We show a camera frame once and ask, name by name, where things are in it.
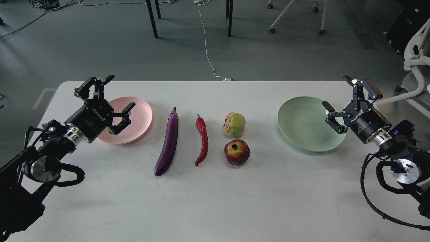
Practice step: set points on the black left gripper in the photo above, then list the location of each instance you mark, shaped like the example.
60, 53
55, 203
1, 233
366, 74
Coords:
90, 120

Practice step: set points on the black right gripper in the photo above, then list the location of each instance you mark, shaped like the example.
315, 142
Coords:
364, 120

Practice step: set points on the purple eggplant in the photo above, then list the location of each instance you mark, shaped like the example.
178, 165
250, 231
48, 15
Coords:
169, 146

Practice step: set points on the red chili pepper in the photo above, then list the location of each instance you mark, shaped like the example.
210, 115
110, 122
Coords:
201, 125

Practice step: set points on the green pink guava fruit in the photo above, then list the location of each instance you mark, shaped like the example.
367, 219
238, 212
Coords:
234, 124

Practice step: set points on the red pomegranate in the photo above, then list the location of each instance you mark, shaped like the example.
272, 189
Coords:
237, 152

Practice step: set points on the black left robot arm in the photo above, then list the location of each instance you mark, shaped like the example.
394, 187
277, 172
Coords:
28, 178

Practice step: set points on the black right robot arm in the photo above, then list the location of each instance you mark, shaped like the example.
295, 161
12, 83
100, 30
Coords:
401, 165

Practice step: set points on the pink plate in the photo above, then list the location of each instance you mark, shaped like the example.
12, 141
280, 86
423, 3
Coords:
141, 118

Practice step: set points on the green plate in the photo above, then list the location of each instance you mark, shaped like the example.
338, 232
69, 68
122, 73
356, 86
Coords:
302, 120

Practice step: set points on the white office chair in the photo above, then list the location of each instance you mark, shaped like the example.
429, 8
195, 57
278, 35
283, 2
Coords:
414, 57

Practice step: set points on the black cabinet on wheels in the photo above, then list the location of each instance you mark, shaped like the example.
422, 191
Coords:
412, 18

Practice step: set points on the black table legs left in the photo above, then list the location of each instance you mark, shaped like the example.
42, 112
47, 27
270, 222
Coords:
152, 15

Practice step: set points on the black table legs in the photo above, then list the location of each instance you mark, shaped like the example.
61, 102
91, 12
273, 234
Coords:
152, 15
228, 15

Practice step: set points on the black table legs right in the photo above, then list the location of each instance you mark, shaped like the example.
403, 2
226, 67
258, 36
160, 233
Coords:
228, 15

